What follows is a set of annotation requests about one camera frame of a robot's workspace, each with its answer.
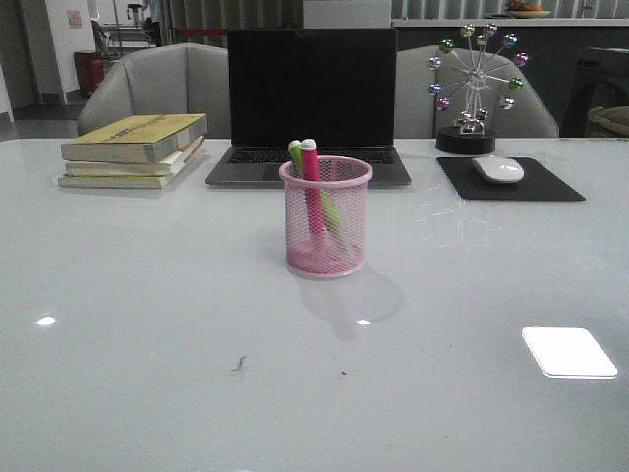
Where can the pink highlighter pen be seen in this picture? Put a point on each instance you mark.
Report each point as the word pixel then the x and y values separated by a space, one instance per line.
pixel 310 170

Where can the green highlighter pen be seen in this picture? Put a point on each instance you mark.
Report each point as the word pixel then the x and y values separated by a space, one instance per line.
pixel 331 216

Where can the pink mesh pen holder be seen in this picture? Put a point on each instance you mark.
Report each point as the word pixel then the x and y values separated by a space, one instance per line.
pixel 346 180

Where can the grey open laptop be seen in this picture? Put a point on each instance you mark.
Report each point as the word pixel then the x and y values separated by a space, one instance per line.
pixel 336 86

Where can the middle white book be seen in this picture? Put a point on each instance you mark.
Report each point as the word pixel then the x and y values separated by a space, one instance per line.
pixel 170 165

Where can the top yellow book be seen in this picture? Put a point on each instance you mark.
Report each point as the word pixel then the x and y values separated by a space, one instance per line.
pixel 137 139

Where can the right grey armchair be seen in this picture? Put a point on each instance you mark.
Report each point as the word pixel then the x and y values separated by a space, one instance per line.
pixel 415 115

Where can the grey armchair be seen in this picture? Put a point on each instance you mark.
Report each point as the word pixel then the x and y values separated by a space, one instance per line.
pixel 415 115
pixel 179 78

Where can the white computer mouse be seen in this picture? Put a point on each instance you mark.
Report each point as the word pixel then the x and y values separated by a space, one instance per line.
pixel 498 170

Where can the left grey armchair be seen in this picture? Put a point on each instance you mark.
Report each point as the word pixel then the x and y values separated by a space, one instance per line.
pixel 179 78

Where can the black mouse pad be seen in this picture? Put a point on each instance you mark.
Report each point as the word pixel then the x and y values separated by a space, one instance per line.
pixel 537 185

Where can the ferris wheel desk toy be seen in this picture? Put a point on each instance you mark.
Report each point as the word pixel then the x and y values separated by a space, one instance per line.
pixel 469 134

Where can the red trash bin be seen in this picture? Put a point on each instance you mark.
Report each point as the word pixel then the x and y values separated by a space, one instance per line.
pixel 89 70

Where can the fruit bowl on counter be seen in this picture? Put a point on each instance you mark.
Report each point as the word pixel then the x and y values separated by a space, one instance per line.
pixel 525 10

